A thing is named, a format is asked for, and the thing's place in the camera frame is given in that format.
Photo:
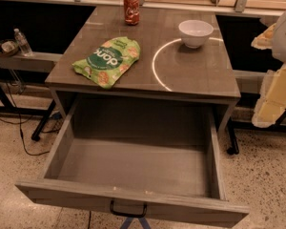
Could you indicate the blurred gripper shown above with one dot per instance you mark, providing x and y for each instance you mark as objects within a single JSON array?
[{"x": 285, "y": 38}]

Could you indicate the grey top drawer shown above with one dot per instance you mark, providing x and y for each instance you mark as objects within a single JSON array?
[{"x": 140, "y": 158}]

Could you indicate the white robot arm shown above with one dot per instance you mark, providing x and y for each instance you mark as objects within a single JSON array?
[{"x": 272, "y": 102}]

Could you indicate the grey drawer cabinet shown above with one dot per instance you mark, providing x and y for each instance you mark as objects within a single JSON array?
[{"x": 166, "y": 67}]

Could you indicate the grey side bench right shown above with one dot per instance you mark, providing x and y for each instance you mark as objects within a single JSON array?
[{"x": 249, "y": 82}]

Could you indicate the grey side bench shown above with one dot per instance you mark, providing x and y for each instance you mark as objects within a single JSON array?
[
  {"x": 41, "y": 62},
  {"x": 249, "y": 82}
]

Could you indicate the white bowl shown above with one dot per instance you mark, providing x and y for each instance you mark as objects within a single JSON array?
[{"x": 194, "y": 33}]

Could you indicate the red soda can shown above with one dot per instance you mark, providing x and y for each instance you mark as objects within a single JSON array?
[{"x": 131, "y": 12}]

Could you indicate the green chip bag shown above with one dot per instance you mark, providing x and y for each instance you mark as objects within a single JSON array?
[{"x": 109, "y": 61}]

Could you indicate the blue tape cross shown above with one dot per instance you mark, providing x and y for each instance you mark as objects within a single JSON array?
[{"x": 130, "y": 223}]

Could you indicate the grey side bench left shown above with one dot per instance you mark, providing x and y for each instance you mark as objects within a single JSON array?
[{"x": 41, "y": 62}]

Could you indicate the clear plastic water bottle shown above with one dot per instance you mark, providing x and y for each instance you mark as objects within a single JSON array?
[{"x": 22, "y": 42}]

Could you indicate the small bowl on bench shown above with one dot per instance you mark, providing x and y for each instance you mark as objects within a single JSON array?
[{"x": 8, "y": 48}]

